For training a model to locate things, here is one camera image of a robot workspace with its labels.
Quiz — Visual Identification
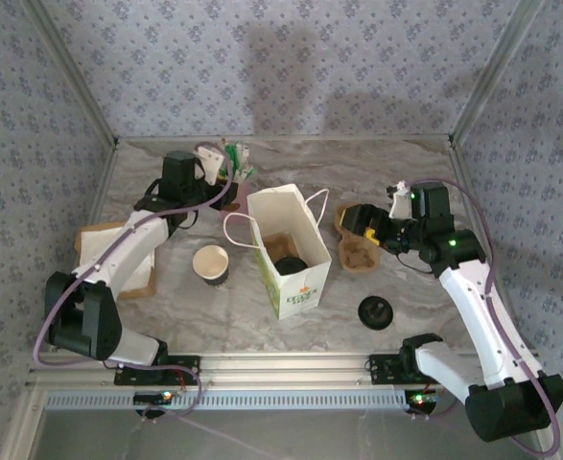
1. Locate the white paper takeout bag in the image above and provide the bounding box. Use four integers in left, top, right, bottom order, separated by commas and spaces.
223, 183, 334, 321

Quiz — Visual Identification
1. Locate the black paper coffee cup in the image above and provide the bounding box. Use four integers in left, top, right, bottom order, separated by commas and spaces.
192, 244, 230, 288

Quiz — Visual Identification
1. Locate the pink holder cup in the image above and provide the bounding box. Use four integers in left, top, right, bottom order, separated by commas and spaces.
223, 177, 252, 218

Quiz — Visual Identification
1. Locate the green stick sachet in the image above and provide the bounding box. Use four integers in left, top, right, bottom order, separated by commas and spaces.
225, 142, 242, 181

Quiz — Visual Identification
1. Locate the white paper napkin stack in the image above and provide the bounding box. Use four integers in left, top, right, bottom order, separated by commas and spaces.
77, 224, 157, 293

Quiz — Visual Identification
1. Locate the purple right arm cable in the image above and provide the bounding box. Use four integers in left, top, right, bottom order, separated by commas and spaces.
408, 178, 563, 456

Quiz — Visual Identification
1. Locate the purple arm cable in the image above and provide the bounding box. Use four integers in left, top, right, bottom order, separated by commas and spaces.
32, 141, 237, 426
408, 178, 563, 456

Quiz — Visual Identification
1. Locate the aluminium side rail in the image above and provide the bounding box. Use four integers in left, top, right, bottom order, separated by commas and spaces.
48, 143, 120, 355
446, 136, 537, 355

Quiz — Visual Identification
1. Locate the aluminium frame post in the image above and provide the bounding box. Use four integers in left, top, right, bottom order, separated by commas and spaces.
19, 0, 120, 148
448, 0, 549, 145

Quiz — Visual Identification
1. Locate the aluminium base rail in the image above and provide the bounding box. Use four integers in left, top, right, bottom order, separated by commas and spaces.
25, 351, 550, 388

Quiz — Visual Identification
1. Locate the grey slotted cable duct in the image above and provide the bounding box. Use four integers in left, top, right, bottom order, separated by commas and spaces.
44, 388, 438, 412

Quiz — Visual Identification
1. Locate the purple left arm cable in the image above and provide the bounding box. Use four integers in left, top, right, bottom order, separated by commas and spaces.
32, 141, 237, 426

